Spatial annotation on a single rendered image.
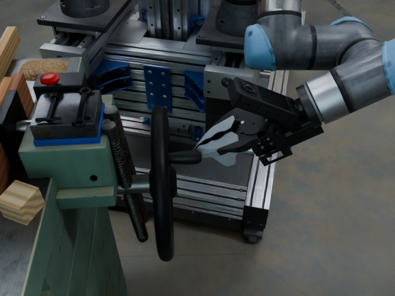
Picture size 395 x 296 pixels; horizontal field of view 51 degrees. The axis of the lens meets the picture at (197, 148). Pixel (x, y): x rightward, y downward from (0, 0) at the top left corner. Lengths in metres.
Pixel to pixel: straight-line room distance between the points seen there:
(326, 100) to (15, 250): 0.49
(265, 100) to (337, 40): 0.17
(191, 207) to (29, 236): 1.00
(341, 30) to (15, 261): 0.60
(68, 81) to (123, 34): 0.73
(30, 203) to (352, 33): 0.56
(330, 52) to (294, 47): 0.06
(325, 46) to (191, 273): 1.10
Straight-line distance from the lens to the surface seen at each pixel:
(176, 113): 1.42
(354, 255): 1.75
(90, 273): 0.96
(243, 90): 0.61
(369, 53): 0.67
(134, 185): 0.77
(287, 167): 1.97
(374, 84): 0.65
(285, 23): 0.70
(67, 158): 0.67
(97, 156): 0.66
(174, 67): 1.32
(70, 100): 0.69
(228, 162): 0.70
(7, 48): 1.02
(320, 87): 0.65
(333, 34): 0.72
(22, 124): 0.73
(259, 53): 0.69
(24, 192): 0.65
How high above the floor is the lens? 1.40
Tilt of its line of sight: 44 degrees down
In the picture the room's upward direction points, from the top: straight up
